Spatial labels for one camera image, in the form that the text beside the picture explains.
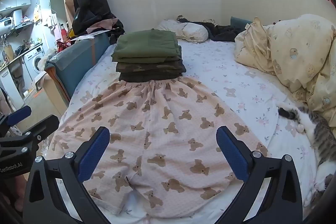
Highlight dark clothing pile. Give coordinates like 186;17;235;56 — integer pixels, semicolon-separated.
109;19;125;45

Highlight white water heater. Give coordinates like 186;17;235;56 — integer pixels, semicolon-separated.
0;17;16;34

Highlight red snack packets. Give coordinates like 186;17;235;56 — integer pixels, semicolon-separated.
56;40;70;53

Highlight pink cloth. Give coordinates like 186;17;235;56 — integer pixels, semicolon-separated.
87;18;116;33

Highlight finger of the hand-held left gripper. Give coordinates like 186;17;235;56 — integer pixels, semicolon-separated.
0;105;32;132
0;114;60;161

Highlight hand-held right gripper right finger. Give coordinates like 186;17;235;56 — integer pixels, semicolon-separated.
216;126;311;224

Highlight dark brown folded pants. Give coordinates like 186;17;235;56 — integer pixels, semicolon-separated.
119;70;183;82

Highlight white floral bed sheet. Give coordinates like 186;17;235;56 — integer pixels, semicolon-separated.
43;38;323;224

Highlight dark teal cloth pile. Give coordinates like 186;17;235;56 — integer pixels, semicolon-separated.
230;16;253;28

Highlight olive green folded pants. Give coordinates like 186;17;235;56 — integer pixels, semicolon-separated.
110;28;181;65

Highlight grey and white cat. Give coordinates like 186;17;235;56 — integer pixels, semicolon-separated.
278;106;336;207

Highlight yellow hanging bag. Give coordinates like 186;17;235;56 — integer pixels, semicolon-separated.
33;5;42;22

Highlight white wall cabinets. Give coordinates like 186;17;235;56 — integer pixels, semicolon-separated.
0;0;32;10

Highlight camouflage folded pants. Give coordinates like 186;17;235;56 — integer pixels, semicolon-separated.
115;57;186;74

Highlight yellow bear-print duvet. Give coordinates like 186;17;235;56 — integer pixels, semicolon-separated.
234;13;336;119

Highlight white tall cabinet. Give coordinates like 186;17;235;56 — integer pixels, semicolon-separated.
38;0;52;28

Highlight white paper sheet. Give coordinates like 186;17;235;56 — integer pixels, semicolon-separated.
70;30;111;42

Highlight kitchen counter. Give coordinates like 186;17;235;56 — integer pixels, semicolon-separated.
0;42;44;69

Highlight pink bear-print pants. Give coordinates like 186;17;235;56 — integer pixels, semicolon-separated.
46;76;269;216

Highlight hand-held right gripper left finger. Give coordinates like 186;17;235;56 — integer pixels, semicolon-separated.
23;126;111;224

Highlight white washing machine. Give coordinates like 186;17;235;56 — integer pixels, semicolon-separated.
22;46;47;83

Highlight white lace pillow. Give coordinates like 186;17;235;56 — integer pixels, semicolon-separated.
155;19;209;43

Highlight dark crumpled clothes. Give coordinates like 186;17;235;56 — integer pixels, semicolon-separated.
178;17;250;43

